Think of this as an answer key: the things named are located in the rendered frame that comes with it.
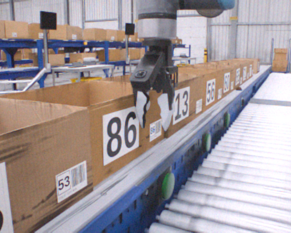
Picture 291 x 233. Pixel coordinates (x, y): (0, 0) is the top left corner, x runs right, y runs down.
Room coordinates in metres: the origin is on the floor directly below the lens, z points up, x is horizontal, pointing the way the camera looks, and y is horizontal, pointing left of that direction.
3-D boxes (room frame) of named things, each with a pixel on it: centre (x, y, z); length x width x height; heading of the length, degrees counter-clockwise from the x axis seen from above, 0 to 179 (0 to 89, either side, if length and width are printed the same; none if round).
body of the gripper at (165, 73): (0.70, -0.03, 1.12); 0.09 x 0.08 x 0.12; 153
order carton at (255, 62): (3.56, -1.27, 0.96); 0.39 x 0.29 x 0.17; 153
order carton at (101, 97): (0.76, 0.15, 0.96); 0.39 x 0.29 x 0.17; 153
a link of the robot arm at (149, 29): (0.69, -0.03, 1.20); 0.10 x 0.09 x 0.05; 63
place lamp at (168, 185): (0.68, -0.06, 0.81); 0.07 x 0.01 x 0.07; 153
